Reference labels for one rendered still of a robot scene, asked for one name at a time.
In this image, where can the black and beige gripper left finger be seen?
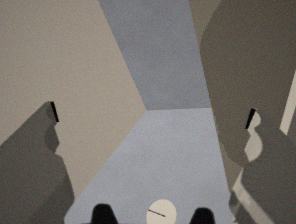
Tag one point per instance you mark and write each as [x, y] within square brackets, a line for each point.
[35, 187]

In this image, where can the beige board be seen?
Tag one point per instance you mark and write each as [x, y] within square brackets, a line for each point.
[248, 54]

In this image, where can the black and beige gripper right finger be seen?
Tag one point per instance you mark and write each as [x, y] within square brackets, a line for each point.
[265, 190]

